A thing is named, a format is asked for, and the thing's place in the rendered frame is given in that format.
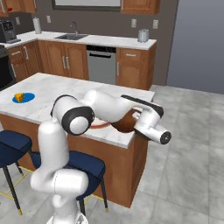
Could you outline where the yellow cheese piece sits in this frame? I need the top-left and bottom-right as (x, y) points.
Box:
(14, 92), (25, 103)

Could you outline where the plain wooden wall cupboard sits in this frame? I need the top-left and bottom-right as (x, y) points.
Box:
(120, 0), (161, 16)

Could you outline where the black oven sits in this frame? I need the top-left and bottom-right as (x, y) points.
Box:
(0, 45), (18, 92)

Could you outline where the blue plate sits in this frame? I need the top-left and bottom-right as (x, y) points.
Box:
(11, 92), (36, 104)

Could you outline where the brown bowl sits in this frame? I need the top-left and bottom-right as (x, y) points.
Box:
(111, 107), (144, 134)

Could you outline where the silver toaster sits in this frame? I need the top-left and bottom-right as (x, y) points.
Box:
(136, 28), (151, 44)

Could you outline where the short wooden base cupboard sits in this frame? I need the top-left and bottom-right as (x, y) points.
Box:
(115, 43), (158, 91)

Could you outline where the wooden wall cupboard with red object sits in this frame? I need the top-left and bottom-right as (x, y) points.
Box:
(0, 0), (38, 18)

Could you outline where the wooden island with marble top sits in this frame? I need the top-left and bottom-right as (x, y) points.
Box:
(0, 72), (157, 209)

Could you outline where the black coffee machine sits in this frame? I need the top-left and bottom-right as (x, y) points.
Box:
(0, 19), (22, 45)

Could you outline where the steel dishwasher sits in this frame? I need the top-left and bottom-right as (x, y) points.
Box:
(86, 44), (117, 86)

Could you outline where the dark framed window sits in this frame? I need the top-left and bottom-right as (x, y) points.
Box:
(51, 0), (123, 12)

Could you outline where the white paper towel roll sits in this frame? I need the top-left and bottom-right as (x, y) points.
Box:
(31, 17), (43, 35)

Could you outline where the steel tap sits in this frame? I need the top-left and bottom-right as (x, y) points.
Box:
(69, 21), (80, 36)

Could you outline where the navy blue stool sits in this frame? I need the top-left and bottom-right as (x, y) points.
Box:
(30, 150), (109, 217)
(0, 129), (33, 216)

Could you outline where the steel sink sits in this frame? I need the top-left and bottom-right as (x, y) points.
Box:
(53, 32), (89, 41)

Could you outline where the long wooden base cupboard run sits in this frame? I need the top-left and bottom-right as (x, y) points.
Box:
(5, 39), (89, 83)

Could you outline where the white plate with red rim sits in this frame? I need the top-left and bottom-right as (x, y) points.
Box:
(88, 120), (112, 130)

